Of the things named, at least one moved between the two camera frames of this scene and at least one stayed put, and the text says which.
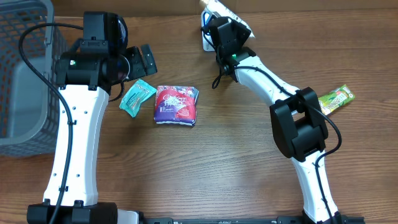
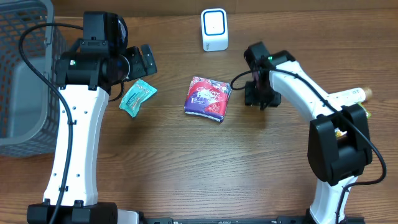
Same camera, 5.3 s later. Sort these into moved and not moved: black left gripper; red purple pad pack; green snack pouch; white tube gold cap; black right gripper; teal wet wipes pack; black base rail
Moved: black right gripper; green snack pouch; white tube gold cap; red purple pad pack
Not moved: teal wet wipes pack; black left gripper; black base rail
